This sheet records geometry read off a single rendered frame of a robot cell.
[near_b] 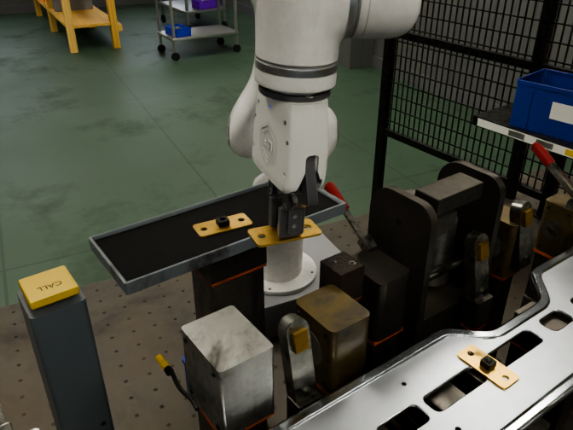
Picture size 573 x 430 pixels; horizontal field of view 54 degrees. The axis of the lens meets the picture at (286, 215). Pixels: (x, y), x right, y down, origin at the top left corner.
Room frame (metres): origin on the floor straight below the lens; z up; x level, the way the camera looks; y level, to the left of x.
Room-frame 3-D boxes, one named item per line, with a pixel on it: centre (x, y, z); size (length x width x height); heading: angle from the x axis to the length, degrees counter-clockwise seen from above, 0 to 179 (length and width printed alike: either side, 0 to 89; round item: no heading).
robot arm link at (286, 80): (0.57, -0.01, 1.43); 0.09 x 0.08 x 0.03; 25
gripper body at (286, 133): (0.57, -0.01, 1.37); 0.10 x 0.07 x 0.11; 25
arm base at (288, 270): (1.12, 0.02, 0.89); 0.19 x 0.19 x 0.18
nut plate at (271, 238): (0.58, 0.00, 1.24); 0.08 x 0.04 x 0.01; 115
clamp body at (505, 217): (0.93, -0.40, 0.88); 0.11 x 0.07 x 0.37; 36
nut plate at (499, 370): (0.60, -0.29, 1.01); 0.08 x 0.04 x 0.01; 36
